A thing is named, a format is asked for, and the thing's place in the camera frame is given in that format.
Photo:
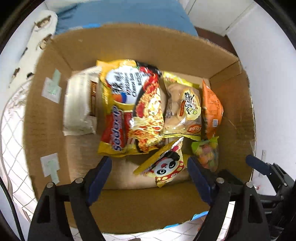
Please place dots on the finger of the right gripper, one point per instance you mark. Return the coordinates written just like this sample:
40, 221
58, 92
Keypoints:
257, 164

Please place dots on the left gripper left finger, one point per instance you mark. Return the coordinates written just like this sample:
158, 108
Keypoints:
50, 220

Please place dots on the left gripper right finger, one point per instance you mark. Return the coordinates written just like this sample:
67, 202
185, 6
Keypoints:
248, 220

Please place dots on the colourful candy bag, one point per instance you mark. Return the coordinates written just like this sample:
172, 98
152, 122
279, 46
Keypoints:
207, 153

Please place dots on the orange snack packet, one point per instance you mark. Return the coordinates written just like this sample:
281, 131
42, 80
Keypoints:
212, 111

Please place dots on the yellow bread snack packet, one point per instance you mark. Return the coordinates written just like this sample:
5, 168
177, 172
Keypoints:
183, 109

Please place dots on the yellow panda snack packet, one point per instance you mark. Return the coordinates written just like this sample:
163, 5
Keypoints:
165, 164

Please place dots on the white clear wafer packet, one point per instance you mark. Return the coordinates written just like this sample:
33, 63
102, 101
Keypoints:
80, 102

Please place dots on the yellow instant noodle packet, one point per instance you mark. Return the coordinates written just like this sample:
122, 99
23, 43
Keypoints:
132, 107

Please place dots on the white quilted floral blanket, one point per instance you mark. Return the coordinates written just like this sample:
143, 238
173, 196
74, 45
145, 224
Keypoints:
15, 165

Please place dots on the open cardboard milk box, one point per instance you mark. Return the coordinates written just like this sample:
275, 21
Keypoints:
128, 202

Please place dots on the bear print long pillow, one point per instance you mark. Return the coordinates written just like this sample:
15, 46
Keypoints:
19, 58

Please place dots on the blue bed sheet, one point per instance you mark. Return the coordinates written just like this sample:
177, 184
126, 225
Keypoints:
94, 14

